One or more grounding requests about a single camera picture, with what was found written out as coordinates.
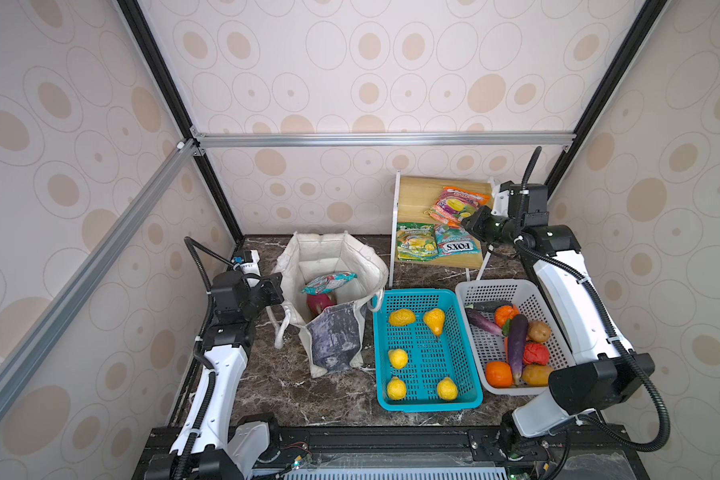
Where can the teal plastic basket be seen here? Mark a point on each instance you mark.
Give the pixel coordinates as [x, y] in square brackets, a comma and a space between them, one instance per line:
[431, 358]

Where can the yellow lemon front left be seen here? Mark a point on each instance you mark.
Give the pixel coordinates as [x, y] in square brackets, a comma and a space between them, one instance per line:
[396, 389]

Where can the brown potato back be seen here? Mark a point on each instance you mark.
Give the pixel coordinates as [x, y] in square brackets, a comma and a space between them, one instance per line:
[538, 332]

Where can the brown potato front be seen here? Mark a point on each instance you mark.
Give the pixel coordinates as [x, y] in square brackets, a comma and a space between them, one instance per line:
[536, 375]

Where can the yellow lemon front right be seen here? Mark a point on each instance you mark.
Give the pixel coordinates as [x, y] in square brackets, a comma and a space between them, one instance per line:
[447, 390]

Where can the purple eggplant long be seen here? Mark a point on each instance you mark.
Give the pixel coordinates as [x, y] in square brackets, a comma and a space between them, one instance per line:
[478, 319]

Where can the silver aluminium frame bar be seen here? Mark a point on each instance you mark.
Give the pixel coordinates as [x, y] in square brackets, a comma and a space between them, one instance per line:
[386, 139]
[30, 353]

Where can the red knobbly fruit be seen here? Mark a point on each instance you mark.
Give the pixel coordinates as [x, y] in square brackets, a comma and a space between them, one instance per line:
[535, 353]

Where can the dark purple eggplant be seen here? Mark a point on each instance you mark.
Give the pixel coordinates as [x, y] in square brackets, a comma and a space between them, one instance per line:
[516, 340]

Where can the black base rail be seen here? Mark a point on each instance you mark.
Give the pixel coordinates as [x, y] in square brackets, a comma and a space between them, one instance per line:
[443, 452]

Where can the cream canvas grocery bag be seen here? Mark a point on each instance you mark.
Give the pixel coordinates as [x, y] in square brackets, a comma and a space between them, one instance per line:
[333, 340]

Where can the silver aluminium frame bar back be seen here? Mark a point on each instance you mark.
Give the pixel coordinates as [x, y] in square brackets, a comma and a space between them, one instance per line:
[386, 139]

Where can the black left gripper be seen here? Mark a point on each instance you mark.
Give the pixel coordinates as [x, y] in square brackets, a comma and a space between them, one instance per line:
[272, 286]

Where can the pink dragon fruit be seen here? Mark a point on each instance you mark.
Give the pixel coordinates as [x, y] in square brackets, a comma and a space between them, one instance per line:
[317, 303]

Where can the green lemon candy bag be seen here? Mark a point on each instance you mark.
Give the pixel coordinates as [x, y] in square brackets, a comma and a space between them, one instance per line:
[416, 242]

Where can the yellow mango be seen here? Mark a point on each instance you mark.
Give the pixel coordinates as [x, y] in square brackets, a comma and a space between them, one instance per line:
[401, 318]

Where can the silver aluminium frame bar left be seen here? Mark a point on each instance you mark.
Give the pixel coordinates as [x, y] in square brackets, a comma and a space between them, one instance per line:
[30, 353]

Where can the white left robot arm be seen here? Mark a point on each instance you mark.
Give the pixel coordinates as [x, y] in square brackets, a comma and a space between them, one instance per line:
[205, 448]

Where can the orange fruits candy bag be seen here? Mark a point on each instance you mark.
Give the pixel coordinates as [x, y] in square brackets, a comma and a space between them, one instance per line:
[454, 204]

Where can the teal mint blossom candy bag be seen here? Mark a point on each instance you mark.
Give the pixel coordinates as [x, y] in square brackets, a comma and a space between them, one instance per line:
[328, 283]

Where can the white wire wooden shelf rack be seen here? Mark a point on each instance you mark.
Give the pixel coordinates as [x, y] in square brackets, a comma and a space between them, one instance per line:
[415, 201]

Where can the orange white basket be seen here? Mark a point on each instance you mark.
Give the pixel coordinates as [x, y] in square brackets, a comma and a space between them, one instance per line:
[505, 313]
[499, 374]

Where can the orange back white basket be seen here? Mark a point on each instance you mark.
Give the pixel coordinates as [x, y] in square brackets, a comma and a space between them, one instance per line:
[505, 313]

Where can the brown potato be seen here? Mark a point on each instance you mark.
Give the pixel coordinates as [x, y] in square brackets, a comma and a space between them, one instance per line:
[536, 375]
[538, 332]

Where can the orange front white basket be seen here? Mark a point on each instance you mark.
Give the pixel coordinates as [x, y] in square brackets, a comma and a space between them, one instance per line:
[499, 374]

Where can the yellow lemon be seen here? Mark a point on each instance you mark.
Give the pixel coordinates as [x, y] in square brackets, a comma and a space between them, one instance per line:
[447, 390]
[398, 358]
[396, 389]

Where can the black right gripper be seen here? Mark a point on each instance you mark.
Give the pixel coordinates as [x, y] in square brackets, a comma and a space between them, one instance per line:
[477, 226]

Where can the yellow lemon middle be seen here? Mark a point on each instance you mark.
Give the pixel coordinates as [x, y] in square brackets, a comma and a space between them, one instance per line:
[398, 358]

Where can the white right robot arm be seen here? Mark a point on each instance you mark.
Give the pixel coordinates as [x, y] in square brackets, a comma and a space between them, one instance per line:
[606, 369]

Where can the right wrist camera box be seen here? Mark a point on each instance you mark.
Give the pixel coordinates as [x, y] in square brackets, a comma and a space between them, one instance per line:
[526, 205]

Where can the teal Fox's candy bag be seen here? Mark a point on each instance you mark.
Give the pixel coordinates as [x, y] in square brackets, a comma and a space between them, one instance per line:
[455, 241]

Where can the yellow pear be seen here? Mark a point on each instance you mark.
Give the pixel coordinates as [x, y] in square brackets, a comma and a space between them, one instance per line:
[435, 321]

